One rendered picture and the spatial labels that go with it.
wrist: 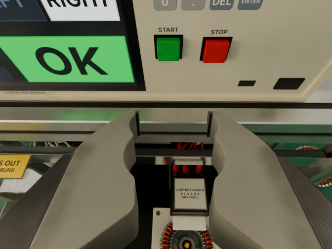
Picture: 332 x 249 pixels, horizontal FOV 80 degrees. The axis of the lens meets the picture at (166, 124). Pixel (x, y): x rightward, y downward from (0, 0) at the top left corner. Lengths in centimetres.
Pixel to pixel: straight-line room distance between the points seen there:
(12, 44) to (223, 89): 19
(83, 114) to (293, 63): 21
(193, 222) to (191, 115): 25
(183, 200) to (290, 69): 26
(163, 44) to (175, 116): 8
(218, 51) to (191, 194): 27
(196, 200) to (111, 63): 27
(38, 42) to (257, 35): 17
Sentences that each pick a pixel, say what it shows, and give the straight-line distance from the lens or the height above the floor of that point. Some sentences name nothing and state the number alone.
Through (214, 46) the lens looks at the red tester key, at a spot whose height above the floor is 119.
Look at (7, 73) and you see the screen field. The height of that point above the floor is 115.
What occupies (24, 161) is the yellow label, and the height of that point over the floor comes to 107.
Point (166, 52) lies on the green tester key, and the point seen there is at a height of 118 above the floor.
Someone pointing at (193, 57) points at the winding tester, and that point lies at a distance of 18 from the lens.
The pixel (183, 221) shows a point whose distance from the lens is 41.
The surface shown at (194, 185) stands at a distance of 38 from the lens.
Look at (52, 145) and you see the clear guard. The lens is 29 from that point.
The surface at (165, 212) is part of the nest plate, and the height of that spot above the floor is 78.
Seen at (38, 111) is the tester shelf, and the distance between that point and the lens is 25.
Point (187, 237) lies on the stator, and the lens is 48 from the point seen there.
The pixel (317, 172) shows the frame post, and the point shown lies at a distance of 36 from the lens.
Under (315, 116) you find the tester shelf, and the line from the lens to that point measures 25.
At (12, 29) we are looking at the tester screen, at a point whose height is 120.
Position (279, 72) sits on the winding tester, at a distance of 22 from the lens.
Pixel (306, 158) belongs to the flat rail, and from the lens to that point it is 32.
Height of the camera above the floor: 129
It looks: 58 degrees down
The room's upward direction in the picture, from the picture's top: 2 degrees counter-clockwise
